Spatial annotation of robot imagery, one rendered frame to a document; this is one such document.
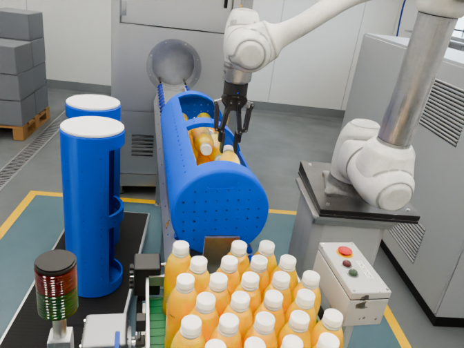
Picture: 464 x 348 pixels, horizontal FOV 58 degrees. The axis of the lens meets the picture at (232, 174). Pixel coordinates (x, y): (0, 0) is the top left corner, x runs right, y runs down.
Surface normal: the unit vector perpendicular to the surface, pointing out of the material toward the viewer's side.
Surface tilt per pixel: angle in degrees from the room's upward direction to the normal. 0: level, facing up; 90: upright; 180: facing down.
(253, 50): 95
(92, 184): 90
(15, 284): 0
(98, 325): 0
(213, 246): 90
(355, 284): 0
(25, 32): 90
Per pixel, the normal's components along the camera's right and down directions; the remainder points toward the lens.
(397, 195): 0.10, 0.59
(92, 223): 0.25, 0.43
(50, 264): 0.12, -0.90
